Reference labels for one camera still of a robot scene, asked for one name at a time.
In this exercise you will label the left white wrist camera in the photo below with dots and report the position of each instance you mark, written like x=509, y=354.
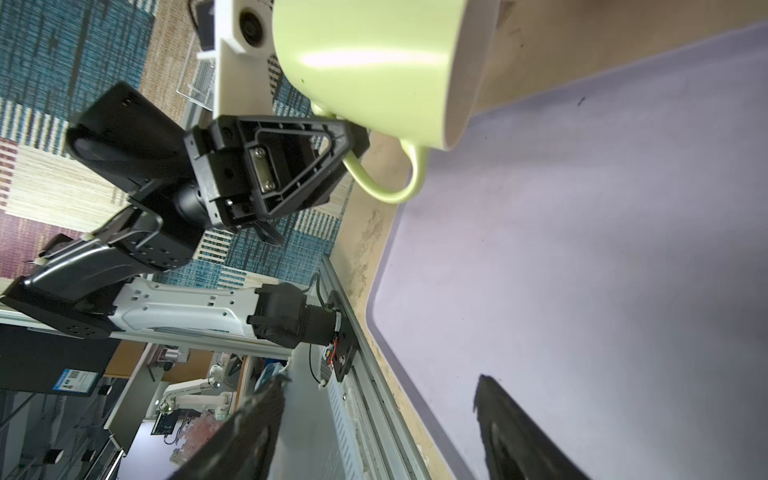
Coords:
x=243, y=46

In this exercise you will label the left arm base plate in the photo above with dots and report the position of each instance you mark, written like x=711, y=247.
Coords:
x=344, y=348

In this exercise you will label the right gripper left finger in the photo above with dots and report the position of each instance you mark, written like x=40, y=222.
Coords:
x=244, y=447

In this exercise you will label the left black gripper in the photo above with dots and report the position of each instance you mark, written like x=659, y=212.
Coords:
x=249, y=169

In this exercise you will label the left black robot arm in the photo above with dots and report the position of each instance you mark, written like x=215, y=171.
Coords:
x=104, y=282

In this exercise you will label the light green mug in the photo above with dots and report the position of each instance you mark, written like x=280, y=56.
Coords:
x=411, y=70

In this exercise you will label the lavender plastic tray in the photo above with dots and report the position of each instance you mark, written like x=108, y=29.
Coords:
x=601, y=251

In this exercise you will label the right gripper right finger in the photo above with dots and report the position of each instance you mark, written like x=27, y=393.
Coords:
x=515, y=446

